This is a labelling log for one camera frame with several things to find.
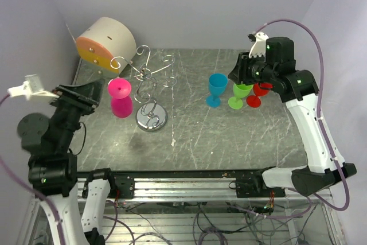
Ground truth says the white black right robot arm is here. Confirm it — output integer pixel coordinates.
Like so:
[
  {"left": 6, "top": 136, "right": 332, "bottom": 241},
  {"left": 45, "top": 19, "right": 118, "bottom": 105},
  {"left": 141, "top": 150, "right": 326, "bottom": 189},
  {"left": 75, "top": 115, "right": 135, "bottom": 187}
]
[{"left": 228, "top": 32, "right": 357, "bottom": 197}]

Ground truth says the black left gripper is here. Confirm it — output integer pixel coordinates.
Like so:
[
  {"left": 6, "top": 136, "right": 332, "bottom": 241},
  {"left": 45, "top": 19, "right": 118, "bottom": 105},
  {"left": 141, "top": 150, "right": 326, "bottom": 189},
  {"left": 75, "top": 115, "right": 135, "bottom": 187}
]
[{"left": 48, "top": 76, "right": 106, "bottom": 149}]

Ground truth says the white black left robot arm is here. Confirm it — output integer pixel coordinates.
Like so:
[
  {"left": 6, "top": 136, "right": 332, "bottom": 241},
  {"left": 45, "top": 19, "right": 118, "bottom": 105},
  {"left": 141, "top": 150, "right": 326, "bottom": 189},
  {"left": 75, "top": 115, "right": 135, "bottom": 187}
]
[{"left": 17, "top": 79, "right": 117, "bottom": 244}]

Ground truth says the aluminium rail frame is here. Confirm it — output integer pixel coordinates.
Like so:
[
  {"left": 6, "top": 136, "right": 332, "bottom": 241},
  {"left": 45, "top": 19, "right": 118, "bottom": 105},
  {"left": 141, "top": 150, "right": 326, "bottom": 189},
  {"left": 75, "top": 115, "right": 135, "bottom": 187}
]
[{"left": 17, "top": 176, "right": 345, "bottom": 245}]

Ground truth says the beige round drawer box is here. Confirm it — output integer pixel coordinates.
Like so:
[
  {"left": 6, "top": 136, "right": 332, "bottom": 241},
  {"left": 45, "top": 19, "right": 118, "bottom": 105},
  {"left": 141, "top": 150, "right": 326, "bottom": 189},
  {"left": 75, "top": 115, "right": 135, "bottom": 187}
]
[{"left": 76, "top": 17, "right": 137, "bottom": 78}]

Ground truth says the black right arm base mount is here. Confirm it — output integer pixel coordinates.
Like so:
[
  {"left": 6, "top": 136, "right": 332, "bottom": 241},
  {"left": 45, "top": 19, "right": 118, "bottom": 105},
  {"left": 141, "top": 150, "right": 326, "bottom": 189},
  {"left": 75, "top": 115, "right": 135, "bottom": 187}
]
[{"left": 228, "top": 177, "right": 286, "bottom": 199}]

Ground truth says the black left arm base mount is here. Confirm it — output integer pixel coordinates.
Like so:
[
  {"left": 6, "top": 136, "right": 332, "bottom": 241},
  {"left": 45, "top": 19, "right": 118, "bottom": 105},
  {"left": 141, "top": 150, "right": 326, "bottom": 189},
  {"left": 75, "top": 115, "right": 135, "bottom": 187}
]
[{"left": 111, "top": 174, "right": 135, "bottom": 199}]

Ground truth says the green plastic wine glass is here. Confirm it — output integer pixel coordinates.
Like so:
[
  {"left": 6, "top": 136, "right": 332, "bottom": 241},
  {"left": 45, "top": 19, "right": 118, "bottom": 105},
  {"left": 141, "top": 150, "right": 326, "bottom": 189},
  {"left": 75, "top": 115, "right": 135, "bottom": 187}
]
[{"left": 228, "top": 84, "right": 253, "bottom": 110}]

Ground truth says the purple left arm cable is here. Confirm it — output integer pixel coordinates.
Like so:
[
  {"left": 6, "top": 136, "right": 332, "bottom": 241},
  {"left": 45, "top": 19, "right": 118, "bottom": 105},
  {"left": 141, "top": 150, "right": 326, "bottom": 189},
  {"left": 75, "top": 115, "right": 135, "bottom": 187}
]
[{"left": 0, "top": 92, "right": 68, "bottom": 245}]

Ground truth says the red plastic wine glass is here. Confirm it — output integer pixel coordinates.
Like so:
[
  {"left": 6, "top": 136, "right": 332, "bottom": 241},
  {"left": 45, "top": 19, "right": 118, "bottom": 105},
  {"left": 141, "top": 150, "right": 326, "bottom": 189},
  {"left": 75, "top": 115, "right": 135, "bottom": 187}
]
[{"left": 246, "top": 83, "right": 272, "bottom": 108}]

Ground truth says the blue plastic wine glass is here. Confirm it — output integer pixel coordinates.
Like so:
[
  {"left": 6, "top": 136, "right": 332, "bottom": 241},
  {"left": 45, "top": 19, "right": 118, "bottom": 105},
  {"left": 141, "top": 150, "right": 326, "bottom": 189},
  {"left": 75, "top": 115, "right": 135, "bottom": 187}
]
[{"left": 206, "top": 73, "right": 228, "bottom": 108}]

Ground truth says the pink plastic wine glass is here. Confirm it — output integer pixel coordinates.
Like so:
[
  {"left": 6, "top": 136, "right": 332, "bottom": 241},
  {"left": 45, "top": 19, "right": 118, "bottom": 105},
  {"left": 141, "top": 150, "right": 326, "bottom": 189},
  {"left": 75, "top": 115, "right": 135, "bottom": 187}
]
[{"left": 107, "top": 77, "right": 133, "bottom": 118}]

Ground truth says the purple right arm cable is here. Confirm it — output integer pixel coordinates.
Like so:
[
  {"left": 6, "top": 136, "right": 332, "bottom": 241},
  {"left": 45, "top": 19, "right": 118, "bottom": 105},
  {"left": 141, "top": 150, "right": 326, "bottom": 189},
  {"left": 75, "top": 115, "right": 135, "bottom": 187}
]
[{"left": 255, "top": 18, "right": 352, "bottom": 219}]

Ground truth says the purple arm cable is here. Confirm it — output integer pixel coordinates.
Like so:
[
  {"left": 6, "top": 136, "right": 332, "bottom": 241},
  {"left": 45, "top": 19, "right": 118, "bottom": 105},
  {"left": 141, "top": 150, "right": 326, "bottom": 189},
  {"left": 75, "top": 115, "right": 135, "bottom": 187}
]
[
  {"left": 255, "top": 18, "right": 352, "bottom": 219},
  {"left": 0, "top": 92, "right": 68, "bottom": 245}
]

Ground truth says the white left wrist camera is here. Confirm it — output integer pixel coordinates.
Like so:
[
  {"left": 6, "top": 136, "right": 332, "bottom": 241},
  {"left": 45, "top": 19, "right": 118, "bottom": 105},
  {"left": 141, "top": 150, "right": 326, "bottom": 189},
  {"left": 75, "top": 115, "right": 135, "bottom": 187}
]
[{"left": 7, "top": 74, "right": 59, "bottom": 102}]

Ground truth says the chrome wire wine glass rack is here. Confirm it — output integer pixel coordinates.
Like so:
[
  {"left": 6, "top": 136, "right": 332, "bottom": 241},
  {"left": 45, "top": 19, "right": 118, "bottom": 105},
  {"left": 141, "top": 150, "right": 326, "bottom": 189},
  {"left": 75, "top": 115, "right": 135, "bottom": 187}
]
[{"left": 110, "top": 45, "right": 177, "bottom": 132}]

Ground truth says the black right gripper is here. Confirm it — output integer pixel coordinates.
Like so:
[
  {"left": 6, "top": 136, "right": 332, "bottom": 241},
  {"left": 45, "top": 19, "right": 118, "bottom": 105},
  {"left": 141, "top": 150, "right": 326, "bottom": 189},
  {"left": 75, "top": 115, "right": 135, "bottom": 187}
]
[{"left": 228, "top": 50, "right": 277, "bottom": 85}]

